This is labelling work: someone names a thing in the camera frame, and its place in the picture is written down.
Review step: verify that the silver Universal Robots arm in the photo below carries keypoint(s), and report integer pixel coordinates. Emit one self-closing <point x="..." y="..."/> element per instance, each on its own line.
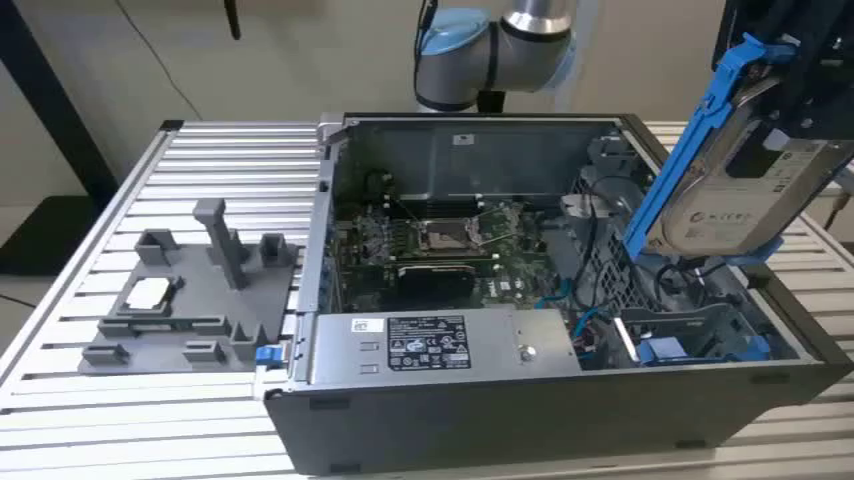
<point x="527" y="55"/>

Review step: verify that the gray perforated disk bay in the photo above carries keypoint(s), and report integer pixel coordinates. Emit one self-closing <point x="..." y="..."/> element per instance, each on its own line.
<point x="600" y="260"/>

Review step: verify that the black RAM slot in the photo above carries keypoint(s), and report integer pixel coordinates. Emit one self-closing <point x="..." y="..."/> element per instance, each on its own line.
<point x="443" y="257"/>
<point x="433" y="203"/>

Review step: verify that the green motherboard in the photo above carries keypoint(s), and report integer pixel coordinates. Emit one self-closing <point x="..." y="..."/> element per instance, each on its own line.
<point x="520" y="285"/>

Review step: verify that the CPU socket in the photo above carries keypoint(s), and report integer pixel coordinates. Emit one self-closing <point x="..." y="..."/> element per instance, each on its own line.
<point x="443" y="237"/>

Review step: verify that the black graphics card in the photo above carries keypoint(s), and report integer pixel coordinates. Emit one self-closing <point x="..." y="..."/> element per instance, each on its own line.
<point x="433" y="285"/>

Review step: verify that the silver power supply unit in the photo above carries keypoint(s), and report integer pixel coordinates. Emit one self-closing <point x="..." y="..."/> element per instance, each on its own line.
<point x="480" y="345"/>

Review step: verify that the black open PC case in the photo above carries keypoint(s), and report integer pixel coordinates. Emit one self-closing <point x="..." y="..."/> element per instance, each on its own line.
<point x="500" y="425"/>

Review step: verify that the black antenna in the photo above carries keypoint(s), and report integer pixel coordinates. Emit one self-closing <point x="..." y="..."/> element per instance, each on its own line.
<point x="233" y="20"/>

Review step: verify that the black table corner cap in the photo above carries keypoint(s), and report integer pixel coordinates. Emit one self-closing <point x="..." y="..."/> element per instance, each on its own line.
<point x="172" y="124"/>

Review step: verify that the blue case latch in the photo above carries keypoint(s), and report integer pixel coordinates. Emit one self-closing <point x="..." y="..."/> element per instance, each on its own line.
<point x="267" y="356"/>

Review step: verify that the gray parts rack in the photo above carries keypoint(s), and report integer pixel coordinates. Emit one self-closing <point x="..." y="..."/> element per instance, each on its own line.
<point x="193" y="295"/>

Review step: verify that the silver CPU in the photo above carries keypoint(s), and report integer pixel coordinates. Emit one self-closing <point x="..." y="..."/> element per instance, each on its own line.
<point x="149" y="293"/>

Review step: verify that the black floor box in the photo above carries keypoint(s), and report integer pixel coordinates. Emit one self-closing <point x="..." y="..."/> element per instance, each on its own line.
<point x="46" y="235"/>

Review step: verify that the silver metal bracket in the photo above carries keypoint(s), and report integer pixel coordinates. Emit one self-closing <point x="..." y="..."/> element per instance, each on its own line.
<point x="579" y="206"/>

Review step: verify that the dark slanted post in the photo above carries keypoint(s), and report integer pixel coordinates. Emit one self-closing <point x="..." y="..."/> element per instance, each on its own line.
<point x="46" y="85"/>

